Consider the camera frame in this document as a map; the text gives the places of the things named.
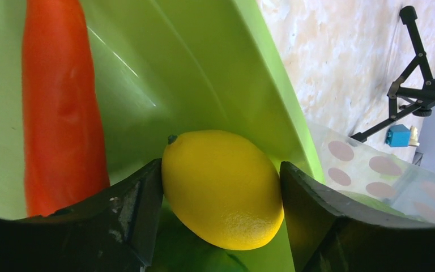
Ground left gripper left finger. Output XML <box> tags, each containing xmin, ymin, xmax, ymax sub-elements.
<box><xmin>0</xmin><ymin>159</ymin><xmax>163</xmax><ymax>271</ymax></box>

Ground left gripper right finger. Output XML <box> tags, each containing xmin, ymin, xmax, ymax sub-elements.
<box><xmin>280</xmin><ymin>161</ymin><xmax>435</xmax><ymax>271</ymax></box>

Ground clear zip top bag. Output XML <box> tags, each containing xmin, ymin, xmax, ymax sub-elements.
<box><xmin>308</xmin><ymin>122</ymin><xmax>435</xmax><ymax>224</ymax></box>

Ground orange toy carrot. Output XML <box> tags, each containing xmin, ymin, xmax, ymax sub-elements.
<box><xmin>22</xmin><ymin>0</ymin><xmax>110</xmax><ymax>216</ymax></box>

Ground yellow toy lemon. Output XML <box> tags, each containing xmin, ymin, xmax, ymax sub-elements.
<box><xmin>161</xmin><ymin>130</ymin><xmax>284</xmax><ymax>250</ymax></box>

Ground green toy lettuce leaf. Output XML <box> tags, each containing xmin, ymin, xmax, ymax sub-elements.
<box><xmin>338</xmin><ymin>190</ymin><xmax>409</xmax><ymax>218</ymax></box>

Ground blue toy block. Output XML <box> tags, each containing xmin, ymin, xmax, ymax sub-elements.
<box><xmin>385</xmin><ymin>124</ymin><xmax>411</xmax><ymax>147</ymax></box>

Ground pink microphone on tripod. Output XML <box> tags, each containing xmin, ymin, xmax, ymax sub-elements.
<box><xmin>348</xmin><ymin>5</ymin><xmax>435</xmax><ymax>143</ymax></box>

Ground green plastic bowl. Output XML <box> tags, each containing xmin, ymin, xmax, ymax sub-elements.
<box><xmin>0</xmin><ymin>1</ymin><xmax>324</xmax><ymax>271</ymax></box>

